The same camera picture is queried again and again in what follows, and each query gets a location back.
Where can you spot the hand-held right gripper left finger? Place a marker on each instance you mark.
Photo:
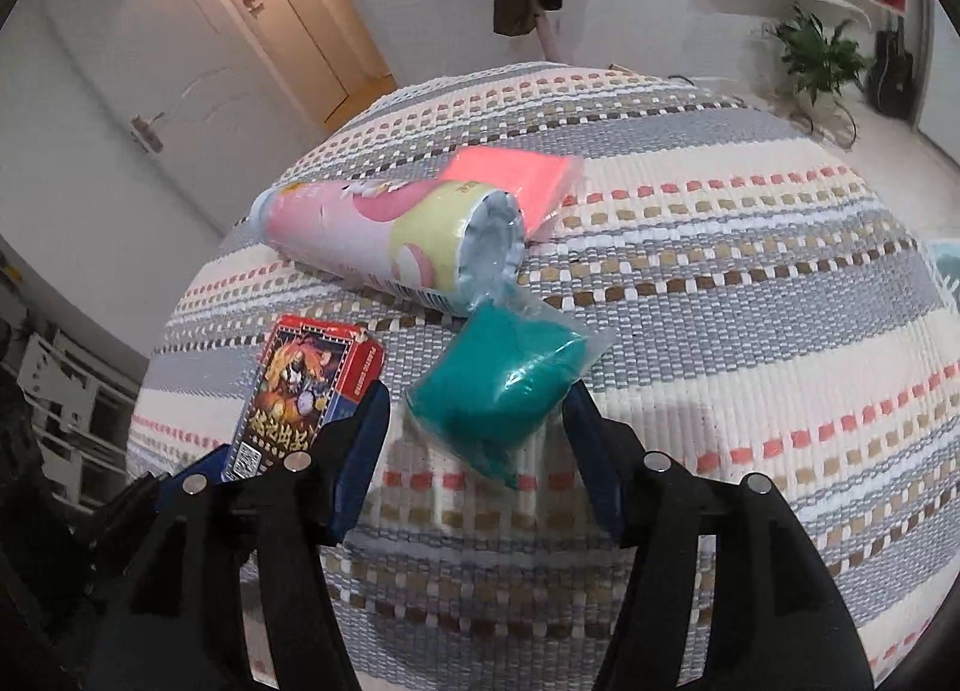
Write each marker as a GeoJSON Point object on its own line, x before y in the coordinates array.
{"type": "Point", "coordinates": [360, 458]}

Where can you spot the light blue plastic basket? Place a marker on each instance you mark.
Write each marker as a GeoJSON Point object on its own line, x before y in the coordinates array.
{"type": "Point", "coordinates": [949, 263]}

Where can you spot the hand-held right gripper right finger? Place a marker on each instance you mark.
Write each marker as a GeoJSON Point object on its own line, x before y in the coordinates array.
{"type": "Point", "coordinates": [585, 451]}

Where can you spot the pink cylindrical bottle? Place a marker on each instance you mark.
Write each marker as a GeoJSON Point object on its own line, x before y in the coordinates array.
{"type": "Point", "coordinates": [360, 233]}

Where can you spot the green potted plant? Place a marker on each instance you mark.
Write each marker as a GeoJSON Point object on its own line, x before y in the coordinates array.
{"type": "Point", "coordinates": [817, 53]}

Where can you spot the red playing card box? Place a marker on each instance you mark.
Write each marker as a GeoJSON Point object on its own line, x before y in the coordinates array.
{"type": "Point", "coordinates": [300, 376]}

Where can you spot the striped woven tablecloth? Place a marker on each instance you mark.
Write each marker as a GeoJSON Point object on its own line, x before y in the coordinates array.
{"type": "Point", "coordinates": [750, 331]}

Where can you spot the black acoustic guitar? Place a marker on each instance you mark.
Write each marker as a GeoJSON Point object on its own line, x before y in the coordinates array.
{"type": "Point", "coordinates": [892, 76]}

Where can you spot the pink packet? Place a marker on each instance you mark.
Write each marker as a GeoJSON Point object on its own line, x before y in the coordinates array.
{"type": "Point", "coordinates": [517, 173]}

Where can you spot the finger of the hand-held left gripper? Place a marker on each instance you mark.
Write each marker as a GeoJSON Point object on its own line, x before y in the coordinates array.
{"type": "Point", "coordinates": [176, 473]}

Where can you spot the white folding rack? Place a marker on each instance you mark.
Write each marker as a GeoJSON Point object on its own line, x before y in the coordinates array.
{"type": "Point", "coordinates": [52, 376]}

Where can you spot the teal packet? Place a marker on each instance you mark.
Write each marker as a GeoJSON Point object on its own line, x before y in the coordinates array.
{"type": "Point", "coordinates": [495, 376]}

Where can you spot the white hallway door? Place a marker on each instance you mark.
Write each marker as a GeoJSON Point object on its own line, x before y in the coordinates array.
{"type": "Point", "coordinates": [277, 8]}

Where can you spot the white room door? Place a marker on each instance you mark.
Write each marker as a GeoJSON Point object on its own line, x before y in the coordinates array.
{"type": "Point", "coordinates": [187, 45]}

